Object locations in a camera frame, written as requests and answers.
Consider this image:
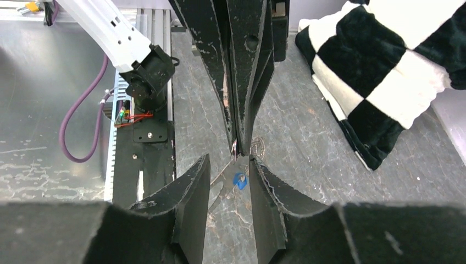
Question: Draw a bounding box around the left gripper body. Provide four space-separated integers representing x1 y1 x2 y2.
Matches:
271 0 290 62

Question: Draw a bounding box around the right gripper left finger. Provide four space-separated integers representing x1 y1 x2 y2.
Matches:
1 155 210 263

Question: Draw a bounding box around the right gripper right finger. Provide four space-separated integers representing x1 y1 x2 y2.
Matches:
249 156 465 263

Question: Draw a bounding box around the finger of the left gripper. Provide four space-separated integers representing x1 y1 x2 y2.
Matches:
227 1 274 155
169 0 235 148

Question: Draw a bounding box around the blue key tag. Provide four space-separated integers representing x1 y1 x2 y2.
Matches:
232 172 248 190

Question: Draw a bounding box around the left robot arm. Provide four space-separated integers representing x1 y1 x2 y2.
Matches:
59 0 290 156

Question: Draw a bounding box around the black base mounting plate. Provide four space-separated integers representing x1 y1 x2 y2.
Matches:
112 86 176 207

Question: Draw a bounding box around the black white checkered pillow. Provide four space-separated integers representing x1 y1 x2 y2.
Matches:
295 1 465 171

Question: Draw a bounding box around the white slotted cable duct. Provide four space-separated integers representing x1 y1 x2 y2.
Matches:
103 71 124 202

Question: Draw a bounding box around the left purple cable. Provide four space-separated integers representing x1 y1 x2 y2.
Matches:
43 0 123 163

